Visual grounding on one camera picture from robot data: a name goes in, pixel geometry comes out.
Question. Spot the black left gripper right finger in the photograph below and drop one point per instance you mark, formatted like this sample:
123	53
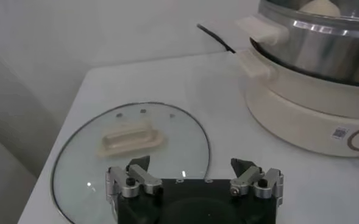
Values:
252	182

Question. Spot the stainless steel steamer basket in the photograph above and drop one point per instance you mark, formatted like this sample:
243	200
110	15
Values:
319	50

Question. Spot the cream electric cooker base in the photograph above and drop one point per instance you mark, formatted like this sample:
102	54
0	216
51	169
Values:
304	124

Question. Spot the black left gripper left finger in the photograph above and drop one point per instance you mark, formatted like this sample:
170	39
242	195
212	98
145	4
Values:
136	182

